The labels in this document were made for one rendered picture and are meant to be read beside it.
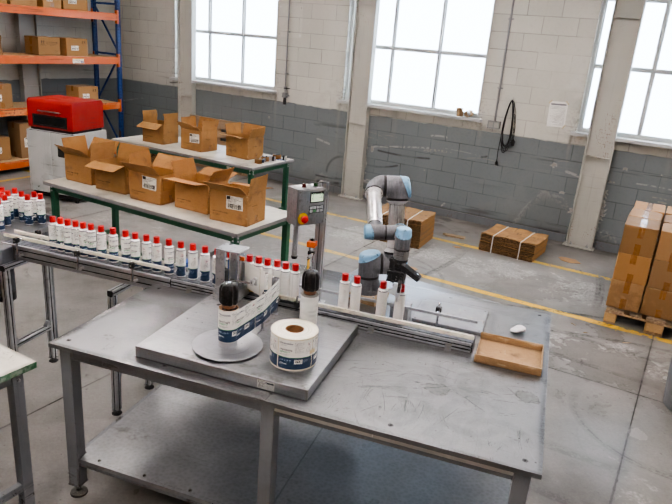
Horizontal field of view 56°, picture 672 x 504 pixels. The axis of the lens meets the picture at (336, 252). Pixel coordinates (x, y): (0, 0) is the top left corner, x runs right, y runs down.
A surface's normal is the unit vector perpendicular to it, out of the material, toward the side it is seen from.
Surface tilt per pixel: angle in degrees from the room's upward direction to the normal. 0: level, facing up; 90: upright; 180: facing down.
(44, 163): 90
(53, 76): 90
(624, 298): 90
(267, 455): 90
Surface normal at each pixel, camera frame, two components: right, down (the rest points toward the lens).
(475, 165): -0.51, 0.24
